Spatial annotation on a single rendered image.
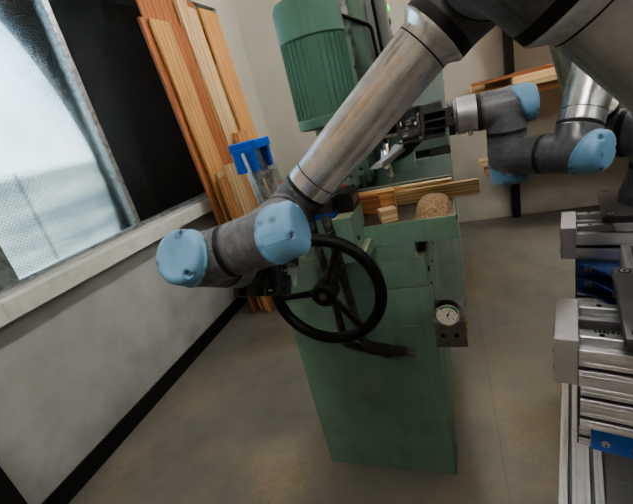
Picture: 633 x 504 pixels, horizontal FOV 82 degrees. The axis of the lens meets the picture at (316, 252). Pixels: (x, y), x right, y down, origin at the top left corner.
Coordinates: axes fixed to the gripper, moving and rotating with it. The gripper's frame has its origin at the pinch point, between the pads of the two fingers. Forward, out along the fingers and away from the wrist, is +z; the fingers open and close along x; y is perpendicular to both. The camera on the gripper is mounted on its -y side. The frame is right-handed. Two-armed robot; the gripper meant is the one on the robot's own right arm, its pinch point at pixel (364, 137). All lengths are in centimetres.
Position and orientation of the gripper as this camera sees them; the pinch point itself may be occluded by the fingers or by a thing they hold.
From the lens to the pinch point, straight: 92.3
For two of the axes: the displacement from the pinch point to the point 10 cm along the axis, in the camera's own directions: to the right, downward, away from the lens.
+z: -9.3, 0.9, 3.6
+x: 1.8, 9.6, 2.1
